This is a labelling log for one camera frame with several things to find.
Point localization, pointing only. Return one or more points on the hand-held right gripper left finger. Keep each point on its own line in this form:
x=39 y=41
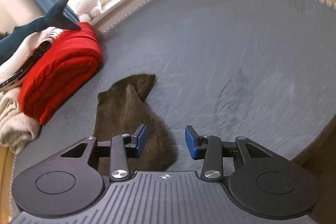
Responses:
x=142 y=138

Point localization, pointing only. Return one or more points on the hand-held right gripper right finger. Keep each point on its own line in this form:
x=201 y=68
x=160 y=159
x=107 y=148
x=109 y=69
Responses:
x=190 y=142

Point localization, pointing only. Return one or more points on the red folded blanket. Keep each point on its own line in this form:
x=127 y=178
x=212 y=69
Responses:
x=63 y=66

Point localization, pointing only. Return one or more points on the cream folded blanket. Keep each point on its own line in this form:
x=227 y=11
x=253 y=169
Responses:
x=14 y=119

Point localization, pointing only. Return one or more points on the white plush toy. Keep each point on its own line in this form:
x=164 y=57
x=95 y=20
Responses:
x=88 y=7

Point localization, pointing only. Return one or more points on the dark teal shark plush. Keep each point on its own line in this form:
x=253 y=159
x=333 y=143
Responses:
x=36 y=24

